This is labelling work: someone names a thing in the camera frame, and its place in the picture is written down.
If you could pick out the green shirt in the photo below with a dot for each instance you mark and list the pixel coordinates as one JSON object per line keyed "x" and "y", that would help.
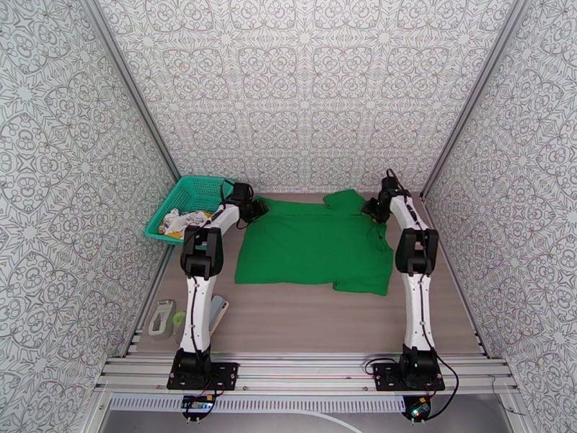
{"x": 311, "y": 247}

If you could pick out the white patterned shorts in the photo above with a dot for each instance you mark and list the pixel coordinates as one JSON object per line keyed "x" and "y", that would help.
{"x": 180, "y": 224}

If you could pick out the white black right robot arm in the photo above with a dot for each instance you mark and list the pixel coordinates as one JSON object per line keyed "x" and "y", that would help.
{"x": 418, "y": 310}

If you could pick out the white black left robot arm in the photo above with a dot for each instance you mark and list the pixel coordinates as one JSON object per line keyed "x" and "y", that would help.
{"x": 196, "y": 310}

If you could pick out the green plastic basket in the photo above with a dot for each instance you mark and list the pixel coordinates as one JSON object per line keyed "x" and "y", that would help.
{"x": 189, "y": 197}

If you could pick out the grey oblong desk tool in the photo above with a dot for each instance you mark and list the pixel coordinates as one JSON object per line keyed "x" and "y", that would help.
{"x": 220, "y": 310}

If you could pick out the small green roll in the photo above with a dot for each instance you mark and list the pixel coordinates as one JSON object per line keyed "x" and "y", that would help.
{"x": 176, "y": 318}

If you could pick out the grey handheld tool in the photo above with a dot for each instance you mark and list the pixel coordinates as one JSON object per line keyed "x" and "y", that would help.
{"x": 169, "y": 319}

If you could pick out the left controller board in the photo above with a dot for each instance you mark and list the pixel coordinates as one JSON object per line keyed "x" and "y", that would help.
{"x": 197, "y": 403}

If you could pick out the controller board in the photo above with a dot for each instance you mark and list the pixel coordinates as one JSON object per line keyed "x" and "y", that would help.
{"x": 417, "y": 411}
{"x": 197, "y": 403}

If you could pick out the right controller board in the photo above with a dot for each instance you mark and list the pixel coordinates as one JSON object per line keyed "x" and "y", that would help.
{"x": 417, "y": 411}

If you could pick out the aluminium corner post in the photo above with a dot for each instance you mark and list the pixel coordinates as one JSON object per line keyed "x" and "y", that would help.
{"x": 480, "y": 84}
{"x": 130, "y": 86}

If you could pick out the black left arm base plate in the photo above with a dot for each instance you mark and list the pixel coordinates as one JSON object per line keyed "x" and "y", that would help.
{"x": 227, "y": 375}

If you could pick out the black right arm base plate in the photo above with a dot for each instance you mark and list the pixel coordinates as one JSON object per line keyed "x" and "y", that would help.
{"x": 383, "y": 377}

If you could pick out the aluminium rail frame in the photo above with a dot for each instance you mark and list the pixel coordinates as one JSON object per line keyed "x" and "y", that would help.
{"x": 306, "y": 373}

